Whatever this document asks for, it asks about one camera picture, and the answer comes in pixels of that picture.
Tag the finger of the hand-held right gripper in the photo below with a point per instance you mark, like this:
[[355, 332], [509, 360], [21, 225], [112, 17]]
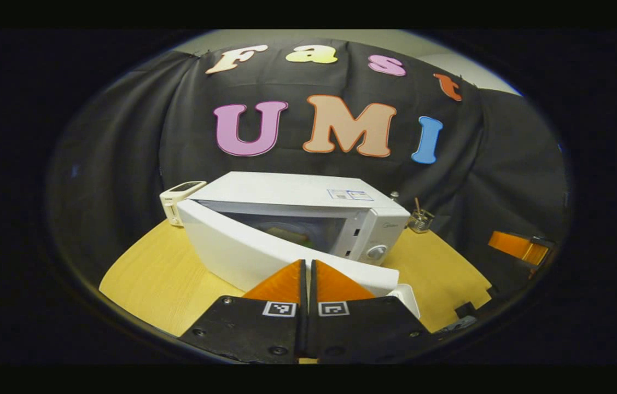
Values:
[[516, 246]]

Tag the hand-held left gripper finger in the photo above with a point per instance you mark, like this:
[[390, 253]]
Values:
[[312, 295], [304, 295]]

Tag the sandwich with green lettuce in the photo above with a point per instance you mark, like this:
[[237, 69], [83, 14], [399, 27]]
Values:
[[292, 235]]

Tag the white microwave oven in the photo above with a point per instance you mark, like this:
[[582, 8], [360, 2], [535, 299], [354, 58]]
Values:
[[286, 189]]

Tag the small glass jar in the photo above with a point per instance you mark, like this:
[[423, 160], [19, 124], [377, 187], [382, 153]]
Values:
[[420, 221]]

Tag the thin wooden stick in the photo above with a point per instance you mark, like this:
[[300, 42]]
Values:
[[418, 205]]

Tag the white toaster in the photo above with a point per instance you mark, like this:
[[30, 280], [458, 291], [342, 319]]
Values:
[[172, 202]]

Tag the black backdrop cloth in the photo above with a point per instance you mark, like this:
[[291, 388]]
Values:
[[122, 137]]

